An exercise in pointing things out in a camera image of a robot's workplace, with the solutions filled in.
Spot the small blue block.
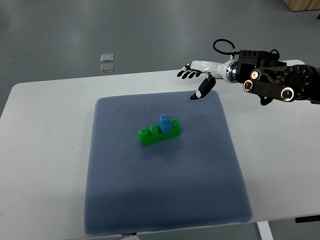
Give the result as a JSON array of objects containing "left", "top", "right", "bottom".
[{"left": 157, "top": 114, "right": 173, "bottom": 135}]

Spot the upper metal floor plate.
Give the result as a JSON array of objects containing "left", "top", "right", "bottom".
[{"left": 100, "top": 53, "right": 114, "bottom": 63}]

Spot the metal floor plate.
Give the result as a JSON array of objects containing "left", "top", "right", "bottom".
[
  {"left": 100, "top": 53, "right": 114, "bottom": 63},
  {"left": 100, "top": 63, "right": 114, "bottom": 73}
]

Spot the long green block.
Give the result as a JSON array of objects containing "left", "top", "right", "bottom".
[{"left": 138, "top": 119, "right": 182, "bottom": 147}]

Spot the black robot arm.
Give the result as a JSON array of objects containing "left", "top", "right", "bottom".
[{"left": 235, "top": 49, "right": 320, "bottom": 106}]

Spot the black table control panel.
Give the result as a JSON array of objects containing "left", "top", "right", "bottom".
[{"left": 295, "top": 215, "right": 320, "bottom": 224}]

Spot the lower metal floor plate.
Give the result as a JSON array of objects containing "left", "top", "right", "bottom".
[{"left": 100, "top": 63, "right": 114, "bottom": 73}]

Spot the white table leg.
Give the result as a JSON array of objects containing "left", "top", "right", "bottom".
[{"left": 256, "top": 221, "right": 274, "bottom": 240}]

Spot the wooden furniture corner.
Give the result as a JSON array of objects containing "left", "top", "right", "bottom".
[{"left": 283, "top": 0, "right": 320, "bottom": 12}]

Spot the blue grey textured mat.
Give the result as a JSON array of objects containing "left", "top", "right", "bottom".
[{"left": 84, "top": 91, "right": 252, "bottom": 235}]

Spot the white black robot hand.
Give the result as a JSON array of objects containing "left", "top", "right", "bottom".
[{"left": 177, "top": 60, "right": 238, "bottom": 100}]

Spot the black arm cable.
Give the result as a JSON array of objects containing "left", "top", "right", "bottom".
[{"left": 212, "top": 38, "right": 241, "bottom": 61}]

